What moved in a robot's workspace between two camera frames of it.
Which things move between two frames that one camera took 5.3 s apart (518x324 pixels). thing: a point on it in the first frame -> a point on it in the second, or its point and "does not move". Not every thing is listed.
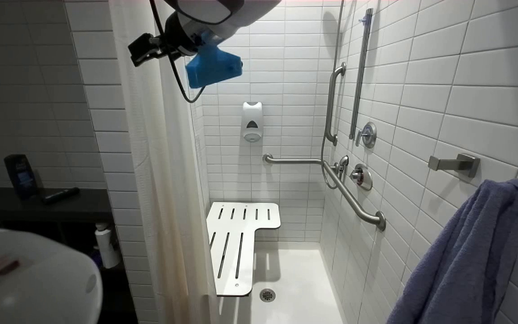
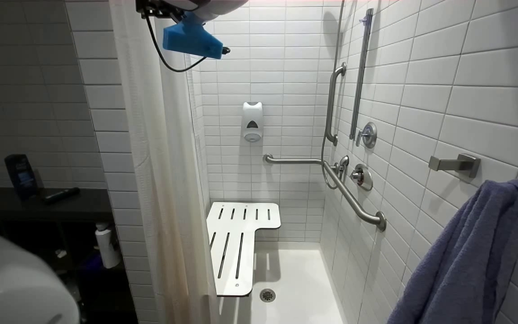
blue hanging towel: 469,270 does not move
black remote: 61,195 does not move
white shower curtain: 167,133 does not move
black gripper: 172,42 -> 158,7
